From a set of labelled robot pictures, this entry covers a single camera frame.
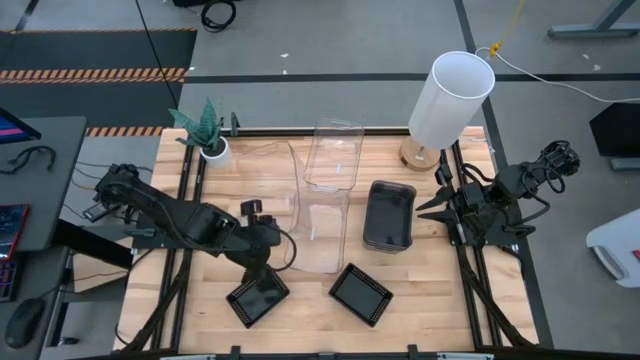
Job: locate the green artificial plant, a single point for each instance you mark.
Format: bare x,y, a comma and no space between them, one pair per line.
202,125

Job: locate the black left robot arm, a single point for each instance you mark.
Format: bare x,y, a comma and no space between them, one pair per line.
175,220

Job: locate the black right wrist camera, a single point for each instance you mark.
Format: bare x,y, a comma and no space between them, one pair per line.
443,176

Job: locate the backlit keyboard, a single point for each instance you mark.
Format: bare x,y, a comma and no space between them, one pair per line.
6,280

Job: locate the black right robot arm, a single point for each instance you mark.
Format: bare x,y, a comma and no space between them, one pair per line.
510,185

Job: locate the white cylindrical lamp shade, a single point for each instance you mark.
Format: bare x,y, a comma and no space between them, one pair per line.
445,107

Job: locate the white plant pot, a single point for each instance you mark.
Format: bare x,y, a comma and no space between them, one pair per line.
217,156

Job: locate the white plastic object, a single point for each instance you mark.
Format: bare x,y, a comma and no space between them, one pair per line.
620,240

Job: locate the clear container lower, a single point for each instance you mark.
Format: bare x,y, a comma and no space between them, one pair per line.
320,235

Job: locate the black headset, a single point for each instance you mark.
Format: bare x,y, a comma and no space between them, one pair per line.
30,149

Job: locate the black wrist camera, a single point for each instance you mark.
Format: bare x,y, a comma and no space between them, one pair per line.
443,176
251,207

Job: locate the clear plastic basket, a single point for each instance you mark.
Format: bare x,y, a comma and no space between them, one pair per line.
334,160

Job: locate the black mesh plastic basket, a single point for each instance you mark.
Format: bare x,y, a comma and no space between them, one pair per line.
361,295
260,302

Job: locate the black box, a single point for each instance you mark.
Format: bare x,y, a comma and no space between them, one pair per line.
617,130

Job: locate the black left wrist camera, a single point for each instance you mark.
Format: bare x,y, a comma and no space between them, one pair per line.
251,207

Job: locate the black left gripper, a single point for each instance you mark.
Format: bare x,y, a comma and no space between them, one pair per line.
257,242

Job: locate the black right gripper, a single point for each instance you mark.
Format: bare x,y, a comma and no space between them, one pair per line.
470,210

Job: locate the computer monitor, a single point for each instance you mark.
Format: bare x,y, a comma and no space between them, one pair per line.
12,131

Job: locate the smoke translucent slotted basket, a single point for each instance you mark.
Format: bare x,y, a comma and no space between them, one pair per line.
387,248
390,215

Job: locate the gray metal table leg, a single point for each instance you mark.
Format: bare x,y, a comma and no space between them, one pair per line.
590,31

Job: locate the dark gray office desk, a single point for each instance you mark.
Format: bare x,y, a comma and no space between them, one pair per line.
45,210

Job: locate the round wooden lamp base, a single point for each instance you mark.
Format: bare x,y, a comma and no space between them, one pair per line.
417,159

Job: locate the black aluminium frame rail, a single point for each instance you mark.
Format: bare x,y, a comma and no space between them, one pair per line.
185,165
198,180
471,300
490,300

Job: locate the black hazard-striped floor mat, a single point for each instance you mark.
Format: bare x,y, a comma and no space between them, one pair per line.
100,52

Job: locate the black computer mouse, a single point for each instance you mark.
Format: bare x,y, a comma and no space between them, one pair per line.
24,322

